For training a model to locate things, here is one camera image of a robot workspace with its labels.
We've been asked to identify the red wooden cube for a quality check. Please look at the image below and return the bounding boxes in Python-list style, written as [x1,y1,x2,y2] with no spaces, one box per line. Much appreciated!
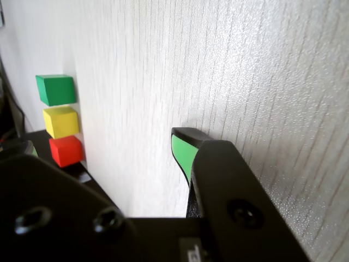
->
[49,135,83,168]

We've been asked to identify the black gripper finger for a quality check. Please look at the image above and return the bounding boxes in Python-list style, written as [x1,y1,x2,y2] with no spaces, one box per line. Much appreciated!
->
[171,127,312,262]
[0,140,143,262]

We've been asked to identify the yellow wooden cube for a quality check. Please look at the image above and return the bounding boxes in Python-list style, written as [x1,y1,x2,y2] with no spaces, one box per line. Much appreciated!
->
[43,106,80,139]

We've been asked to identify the green wooden cube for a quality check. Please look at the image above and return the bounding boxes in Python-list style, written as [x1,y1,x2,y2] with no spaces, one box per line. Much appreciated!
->
[35,74,77,107]

